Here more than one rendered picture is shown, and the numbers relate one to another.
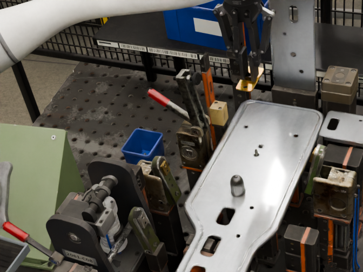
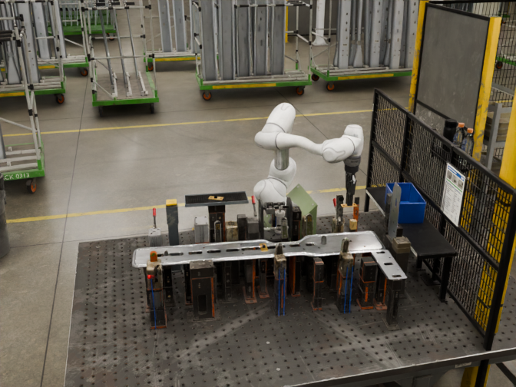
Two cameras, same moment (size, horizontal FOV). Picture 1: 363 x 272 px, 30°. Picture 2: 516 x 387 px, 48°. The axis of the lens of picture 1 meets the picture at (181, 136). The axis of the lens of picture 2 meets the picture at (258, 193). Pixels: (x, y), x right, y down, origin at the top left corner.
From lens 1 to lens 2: 233 cm
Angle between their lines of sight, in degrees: 45
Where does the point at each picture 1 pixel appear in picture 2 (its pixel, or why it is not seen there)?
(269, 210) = (322, 251)
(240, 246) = (299, 250)
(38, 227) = not seen: hidden behind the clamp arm
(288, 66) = (391, 226)
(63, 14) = (293, 141)
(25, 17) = (285, 137)
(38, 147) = (307, 205)
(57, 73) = not seen: hidden behind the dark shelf
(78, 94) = (365, 217)
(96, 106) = (364, 224)
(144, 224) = (283, 224)
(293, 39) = (394, 214)
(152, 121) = not seen: hidden behind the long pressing
